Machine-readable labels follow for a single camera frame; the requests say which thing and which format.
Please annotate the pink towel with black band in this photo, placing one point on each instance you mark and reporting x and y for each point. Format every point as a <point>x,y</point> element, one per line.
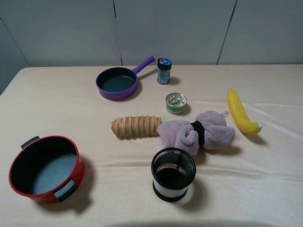
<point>209,130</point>

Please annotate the small blue-lidded jar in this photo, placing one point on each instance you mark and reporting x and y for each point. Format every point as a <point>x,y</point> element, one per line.
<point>164,67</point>

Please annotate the striped twisted bread loaf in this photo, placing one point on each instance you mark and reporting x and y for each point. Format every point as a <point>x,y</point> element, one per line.
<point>136,126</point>

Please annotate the black mesh pen cup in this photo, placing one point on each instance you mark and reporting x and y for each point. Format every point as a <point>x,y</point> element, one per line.
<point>173,170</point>

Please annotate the yellow banana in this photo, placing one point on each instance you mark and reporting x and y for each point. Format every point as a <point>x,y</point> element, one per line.
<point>240,118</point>

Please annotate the tin can with pull tab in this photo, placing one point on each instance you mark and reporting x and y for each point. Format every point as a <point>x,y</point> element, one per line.
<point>175,103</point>

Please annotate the purple frying pan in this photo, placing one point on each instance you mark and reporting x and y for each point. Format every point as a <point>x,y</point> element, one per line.
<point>120,83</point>

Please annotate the red pot with black handles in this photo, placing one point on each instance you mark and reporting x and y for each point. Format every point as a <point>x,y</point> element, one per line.
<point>47,170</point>

